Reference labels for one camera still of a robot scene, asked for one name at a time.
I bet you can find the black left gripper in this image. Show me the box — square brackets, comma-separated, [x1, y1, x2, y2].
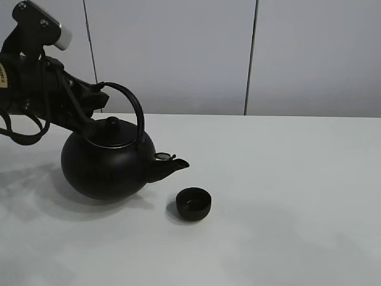
[1, 51, 109, 136]

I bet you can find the black cast iron teapot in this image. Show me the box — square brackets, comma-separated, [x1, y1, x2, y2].
[61, 82, 190, 201]

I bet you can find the small black teacup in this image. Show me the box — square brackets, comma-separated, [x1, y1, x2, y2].
[175, 187, 212, 222]

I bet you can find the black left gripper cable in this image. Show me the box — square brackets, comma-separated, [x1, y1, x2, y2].
[0, 110, 51, 147]

